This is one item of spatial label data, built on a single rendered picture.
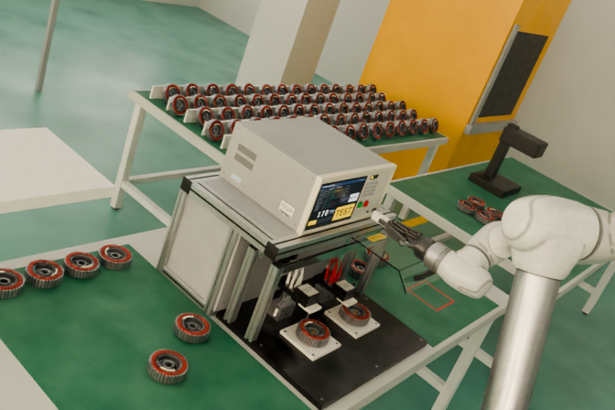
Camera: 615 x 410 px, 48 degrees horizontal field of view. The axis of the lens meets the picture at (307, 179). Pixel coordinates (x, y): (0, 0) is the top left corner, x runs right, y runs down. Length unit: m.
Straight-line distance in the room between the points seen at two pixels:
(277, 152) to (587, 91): 5.44
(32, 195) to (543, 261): 1.19
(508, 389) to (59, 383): 1.11
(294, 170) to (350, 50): 6.47
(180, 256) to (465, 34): 3.87
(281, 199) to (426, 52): 3.87
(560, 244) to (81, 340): 1.30
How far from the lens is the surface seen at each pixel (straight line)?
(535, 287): 1.62
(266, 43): 6.24
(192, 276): 2.32
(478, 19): 5.70
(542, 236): 1.57
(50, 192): 1.80
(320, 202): 2.11
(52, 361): 2.00
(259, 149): 2.20
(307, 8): 6.01
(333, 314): 2.46
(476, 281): 2.12
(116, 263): 2.35
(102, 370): 2.00
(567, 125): 7.37
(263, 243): 2.05
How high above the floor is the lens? 2.07
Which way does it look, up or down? 22 degrees down
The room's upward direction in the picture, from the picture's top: 21 degrees clockwise
